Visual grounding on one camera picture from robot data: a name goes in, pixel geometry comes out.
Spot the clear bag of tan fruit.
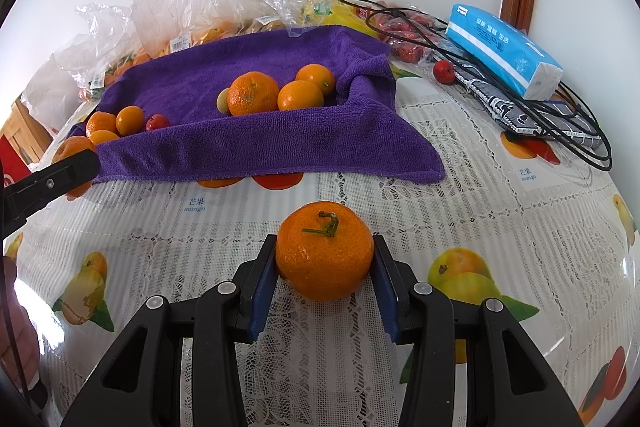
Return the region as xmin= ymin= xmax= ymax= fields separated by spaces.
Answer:
xmin=239 ymin=13 xmax=302 ymax=35

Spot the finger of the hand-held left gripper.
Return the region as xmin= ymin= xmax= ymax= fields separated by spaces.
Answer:
xmin=0 ymin=149 xmax=101 ymax=242

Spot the red box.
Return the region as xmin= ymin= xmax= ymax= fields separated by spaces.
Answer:
xmin=0 ymin=133 xmax=32 ymax=188

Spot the black white patterned pouch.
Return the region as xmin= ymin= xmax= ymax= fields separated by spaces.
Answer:
xmin=451 ymin=61 xmax=607 ymax=149

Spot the wooden furniture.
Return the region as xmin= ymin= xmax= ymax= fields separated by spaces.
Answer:
xmin=9 ymin=93 xmax=54 ymax=154

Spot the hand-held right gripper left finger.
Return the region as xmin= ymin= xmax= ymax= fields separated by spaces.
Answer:
xmin=60 ymin=234 xmax=279 ymax=427

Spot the clear bag of red fruit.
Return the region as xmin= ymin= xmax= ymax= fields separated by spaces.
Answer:
xmin=356 ymin=0 xmax=452 ymax=64

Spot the person's left hand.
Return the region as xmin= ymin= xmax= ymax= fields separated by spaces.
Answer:
xmin=0 ymin=252 xmax=48 ymax=408

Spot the black cable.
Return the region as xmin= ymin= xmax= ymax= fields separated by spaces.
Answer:
xmin=339 ymin=0 xmax=614 ymax=172

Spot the blue tissue pack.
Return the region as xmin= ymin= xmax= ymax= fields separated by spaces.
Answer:
xmin=444 ymin=4 xmax=564 ymax=100

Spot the purple towel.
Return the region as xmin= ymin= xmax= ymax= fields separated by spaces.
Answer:
xmin=66 ymin=24 xmax=447 ymax=184

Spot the small orange kumquat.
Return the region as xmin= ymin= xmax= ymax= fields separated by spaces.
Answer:
xmin=115 ymin=105 xmax=146 ymax=137
xmin=85 ymin=110 xmax=119 ymax=137
xmin=88 ymin=129 xmax=121 ymax=146

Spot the fruit print lace tablecloth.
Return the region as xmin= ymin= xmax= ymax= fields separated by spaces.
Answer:
xmin=0 ymin=52 xmax=640 ymax=427

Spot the small round orange mandarin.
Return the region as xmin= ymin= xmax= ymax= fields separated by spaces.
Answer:
xmin=277 ymin=79 xmax=325 ymax=112
xmin=294 ymin=63 xmax=336 ymax=97

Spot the large orange mandarin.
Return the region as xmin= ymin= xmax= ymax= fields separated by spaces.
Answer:
xmin=226 ymin=71 xmax=281 ymax=117

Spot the white plastic bag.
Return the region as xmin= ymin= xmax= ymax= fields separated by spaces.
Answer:
xmin=22 ymin=54 xmax=88 ymax=130

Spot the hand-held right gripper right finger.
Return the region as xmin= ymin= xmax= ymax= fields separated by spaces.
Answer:
xmin=372 ymin=234 xmax=583 ymax=427

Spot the clear bag of mandarins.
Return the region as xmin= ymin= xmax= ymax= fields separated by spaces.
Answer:
xmin=52 ymin=1 xmax=152 ymax=104

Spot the clear bag of yellow fruit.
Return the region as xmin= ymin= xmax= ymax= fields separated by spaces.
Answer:
xmin=299 ymin=0 xmax=373 ymax=31

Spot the orange mandarin with green stem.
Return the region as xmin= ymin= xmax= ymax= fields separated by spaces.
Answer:
xmin=275 ymin=201 xmax=375 ymax=303

